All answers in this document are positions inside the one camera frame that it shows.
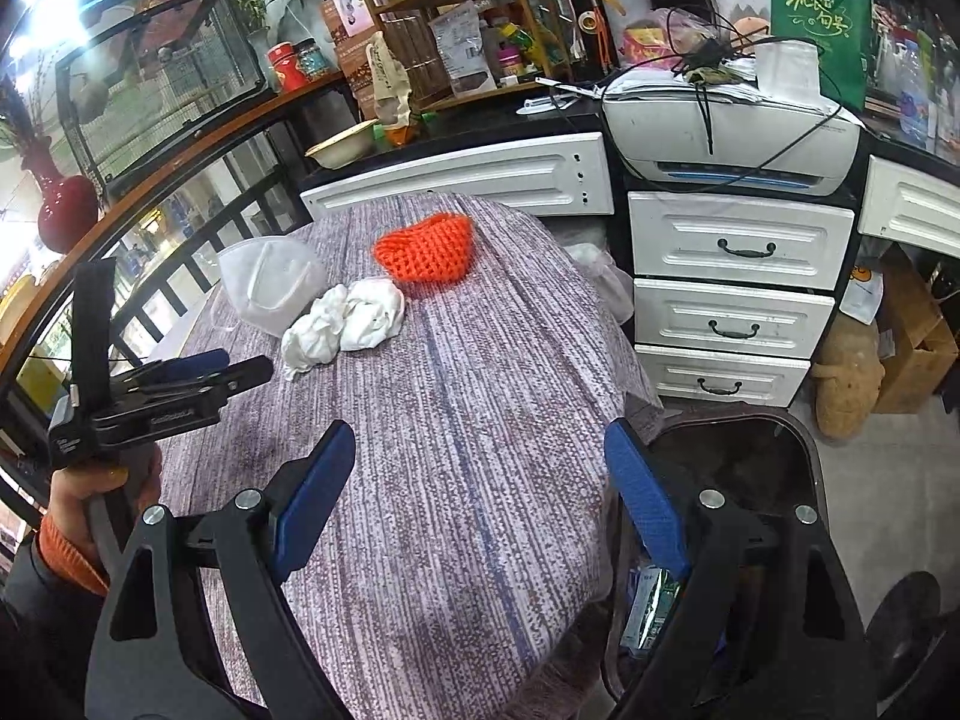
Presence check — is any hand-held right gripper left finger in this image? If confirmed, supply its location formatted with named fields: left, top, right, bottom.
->
left=84, top=420, right=357, bottom=720

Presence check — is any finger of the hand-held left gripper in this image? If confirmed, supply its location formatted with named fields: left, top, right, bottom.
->
left=112, top=349, right=230, bottom=391
left=142, top=356, right=275, bottom=419

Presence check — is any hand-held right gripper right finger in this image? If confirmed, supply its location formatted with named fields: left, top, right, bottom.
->
left=604, top=418, right=878, bottom=720

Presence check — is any black trash bin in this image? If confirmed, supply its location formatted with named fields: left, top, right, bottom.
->
left=604, top=405, right=830, bottom=720

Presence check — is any green milk carton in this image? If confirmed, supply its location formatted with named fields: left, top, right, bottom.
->
left=619, top=566, right=680, bottom=653

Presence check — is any person's left forearm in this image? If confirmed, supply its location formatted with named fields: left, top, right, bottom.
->
left=0, top=514, right=113, bottom=720

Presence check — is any person's left hand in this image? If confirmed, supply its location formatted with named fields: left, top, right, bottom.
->
left=46, top=446, right=164, bottom=533

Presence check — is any crumpled white tissue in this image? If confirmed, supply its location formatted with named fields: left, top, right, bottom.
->
left=341, top=277, right=406, bottom=352
left=281, top=283, right=350, bottom=382

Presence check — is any white face mask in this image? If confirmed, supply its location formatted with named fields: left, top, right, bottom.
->
left=217, top=235, right=329, bottom=336

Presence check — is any purple striped tablecloth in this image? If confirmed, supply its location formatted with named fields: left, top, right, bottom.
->
left=146, top=191, right=665, bottom=720

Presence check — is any white drawer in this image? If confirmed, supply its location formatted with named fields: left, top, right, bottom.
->
left=634, top=277, right=836, bottom=359
left=626, top=191, right=856, bottom=292
left=634, top=345, right=812, bottom=407

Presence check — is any black railing with wooden top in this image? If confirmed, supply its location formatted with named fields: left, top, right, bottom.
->
left=0, top=79, right=376, bottom=526

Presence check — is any red vase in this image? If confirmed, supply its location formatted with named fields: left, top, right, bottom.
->
left=19, top=116, right=102, bottom=254

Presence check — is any white plastic bag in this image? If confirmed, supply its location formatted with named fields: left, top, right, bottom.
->
left=566, top=240, right=635, bottom=323

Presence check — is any burlap sack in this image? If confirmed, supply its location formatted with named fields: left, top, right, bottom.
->
left=814, top=307, right=886, bottom=440

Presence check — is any orange foam net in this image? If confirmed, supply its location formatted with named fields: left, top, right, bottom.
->
left=373, top=214, right=475, bottom=284

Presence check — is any yellow bowl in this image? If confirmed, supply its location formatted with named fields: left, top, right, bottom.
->
left=304, top=120, right=378, bottom=170

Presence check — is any black round stool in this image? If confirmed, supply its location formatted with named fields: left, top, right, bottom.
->
left=862, top=570, right=944, bottom=707

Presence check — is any glass display case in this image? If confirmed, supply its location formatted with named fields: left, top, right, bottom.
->
left=52, top=0, right=275, bottom=196

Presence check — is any red tin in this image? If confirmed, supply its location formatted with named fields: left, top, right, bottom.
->
left=266, top=41, right=308, bottom=93

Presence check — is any open cardboard box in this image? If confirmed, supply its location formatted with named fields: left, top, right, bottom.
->
left=874, top=244, right=960, bottom=415

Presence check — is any glass jar with dark lid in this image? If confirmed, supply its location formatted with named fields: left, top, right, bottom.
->
left=295, top=37, right=331, bottom=80

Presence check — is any white cabinet panel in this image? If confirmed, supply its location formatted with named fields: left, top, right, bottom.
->
left=300, top=133, right=616, bottom=222
left=857, top=155, right=960, bottom=260

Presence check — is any beige printed paper bag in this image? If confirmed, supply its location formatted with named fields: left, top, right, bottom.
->
left=366, top=36, right=413, bottom=128

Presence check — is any white printer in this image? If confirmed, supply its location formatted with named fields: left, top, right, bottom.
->
left=602, top=79, right=863, bottom=200

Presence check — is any wooden shelf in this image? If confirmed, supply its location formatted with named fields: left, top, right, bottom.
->
left=360, top=0, right=601, bottom=110

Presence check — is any clear snack packet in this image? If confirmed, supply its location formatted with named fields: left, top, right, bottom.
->
left=429, top=0, right=496, bottom=98

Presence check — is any white box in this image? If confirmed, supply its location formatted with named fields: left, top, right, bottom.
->
left=754, top=37, right=823, bottom=102

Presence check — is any pink plastic bag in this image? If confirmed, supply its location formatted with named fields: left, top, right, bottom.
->
left=622, top=7, right=732, bottom=68

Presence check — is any clear water bottle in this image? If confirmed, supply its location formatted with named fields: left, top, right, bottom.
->
left=896, top=41, right=931, bottom=149

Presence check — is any green tote bag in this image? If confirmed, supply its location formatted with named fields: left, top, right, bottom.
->
left=766, top=0, right=875, bottom=110

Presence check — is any black cable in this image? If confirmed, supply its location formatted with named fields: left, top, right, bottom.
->
left=667, top=7, right=848, bottom=188

